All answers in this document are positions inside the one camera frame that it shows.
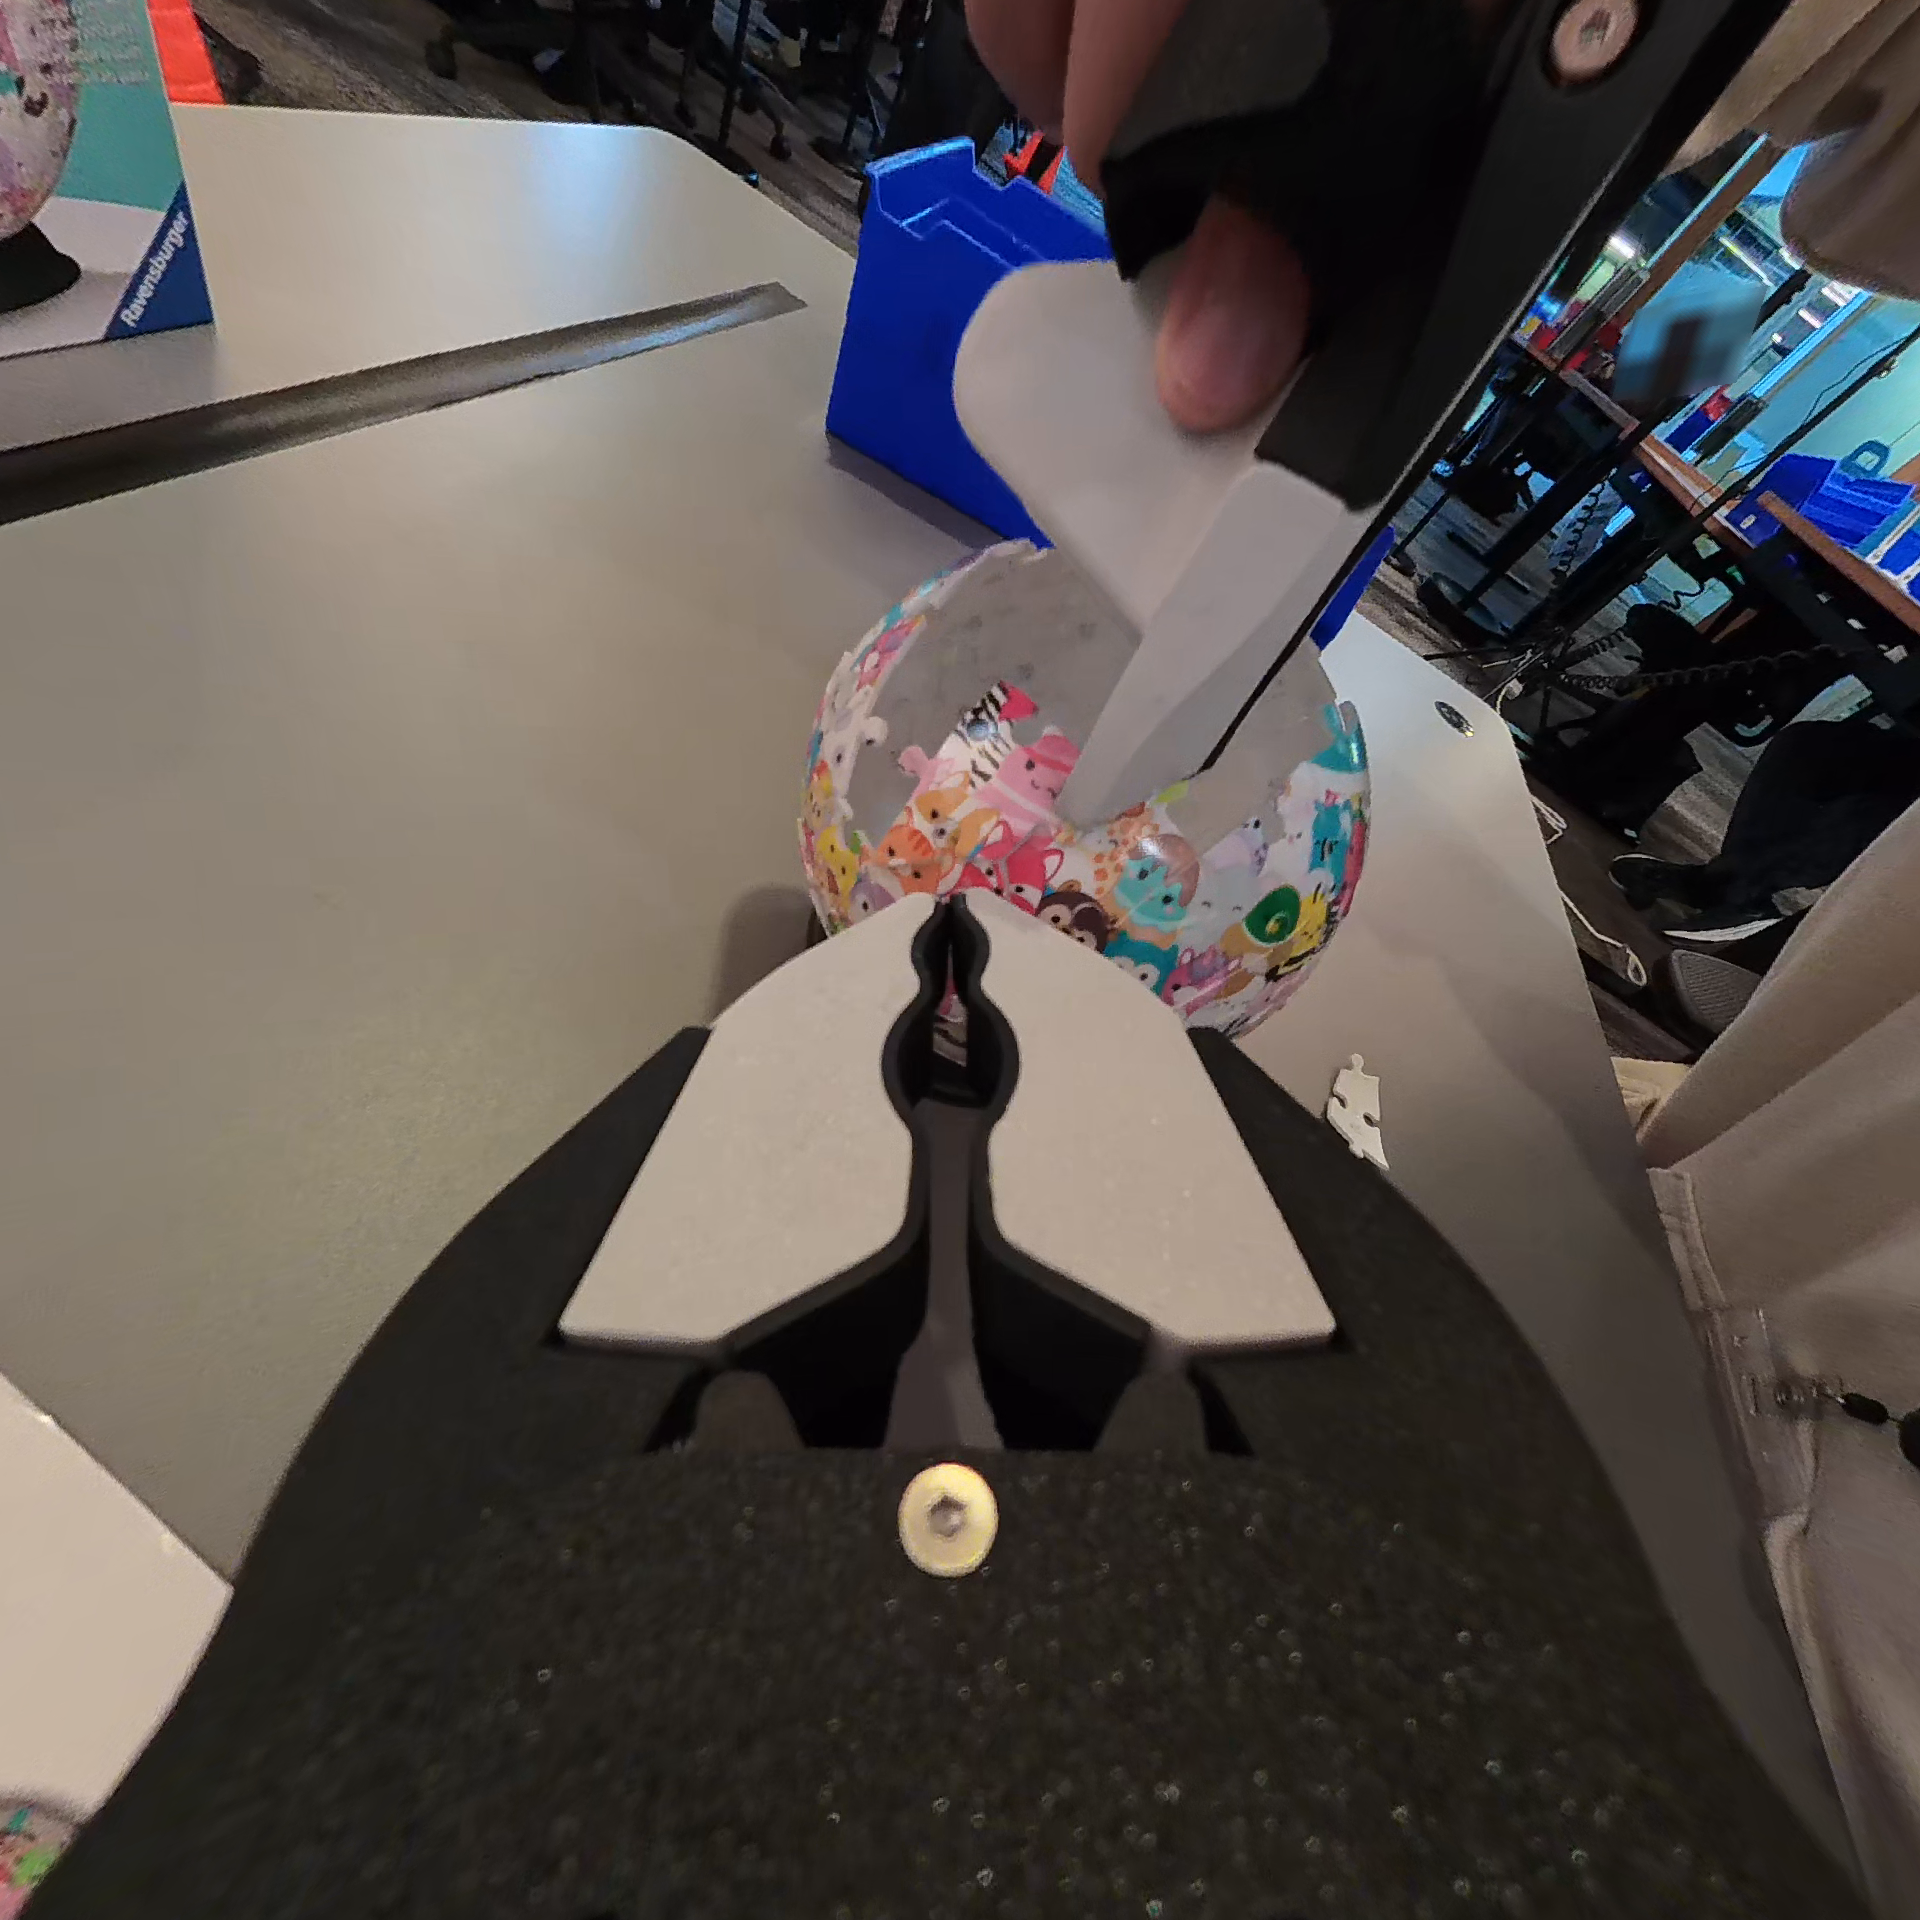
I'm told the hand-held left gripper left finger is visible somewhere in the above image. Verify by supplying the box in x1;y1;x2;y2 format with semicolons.
555;896;955;1446

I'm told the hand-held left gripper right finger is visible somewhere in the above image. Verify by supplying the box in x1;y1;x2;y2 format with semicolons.
954;892;1339;1446

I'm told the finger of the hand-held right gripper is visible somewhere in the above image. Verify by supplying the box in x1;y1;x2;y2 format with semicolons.
952;255;1401;833

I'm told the white puzzle piece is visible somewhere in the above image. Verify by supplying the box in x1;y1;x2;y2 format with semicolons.
1325;1054;1390;1168

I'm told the colourful puzzle ball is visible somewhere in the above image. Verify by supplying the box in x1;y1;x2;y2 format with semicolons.
803;539;1371;1040

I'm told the person's right forearm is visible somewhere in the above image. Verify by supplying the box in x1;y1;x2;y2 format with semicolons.
1658;0;1920;288

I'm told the white puzzle instruction sheet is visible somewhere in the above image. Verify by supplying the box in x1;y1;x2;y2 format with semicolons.
0;1372;233;1920

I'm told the puzzle ball cardboard box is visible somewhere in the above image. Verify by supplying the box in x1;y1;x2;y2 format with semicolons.
0;0;218;361

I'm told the person's right hand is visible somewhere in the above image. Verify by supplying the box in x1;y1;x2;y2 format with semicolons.
965;0;1321;440

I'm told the blue plastic bin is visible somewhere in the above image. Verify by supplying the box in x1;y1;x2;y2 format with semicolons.
825;134;1397;646

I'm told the black badge reel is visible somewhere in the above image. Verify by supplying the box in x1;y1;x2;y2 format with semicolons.
1769;1372;1920;1469

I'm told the orange grey traffic cone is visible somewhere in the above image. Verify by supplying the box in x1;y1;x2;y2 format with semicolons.
147;0;226;105

